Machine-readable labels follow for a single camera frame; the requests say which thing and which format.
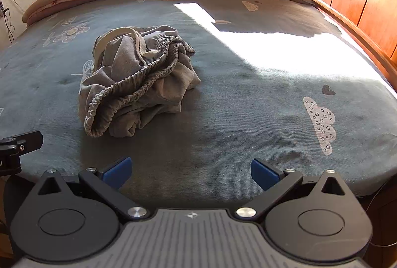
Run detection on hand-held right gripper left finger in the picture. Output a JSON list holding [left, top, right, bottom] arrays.
[[37, 157, 151, 223]]

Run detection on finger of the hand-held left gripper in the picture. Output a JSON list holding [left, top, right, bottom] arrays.
[[0, 131, 43, 160]]

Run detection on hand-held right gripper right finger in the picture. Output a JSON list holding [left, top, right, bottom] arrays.
[[234, 158, 346, 222]]

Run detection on grey sweatpants with drawstring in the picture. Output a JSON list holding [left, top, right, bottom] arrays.
[[77, 25, 201, 139]]

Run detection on bed with blue-grey floral sheet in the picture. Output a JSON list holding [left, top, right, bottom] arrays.
[[0, 0, 397, 200]]

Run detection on black wall cable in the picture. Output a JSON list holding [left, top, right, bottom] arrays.
[[0, 0, 25, 42]]

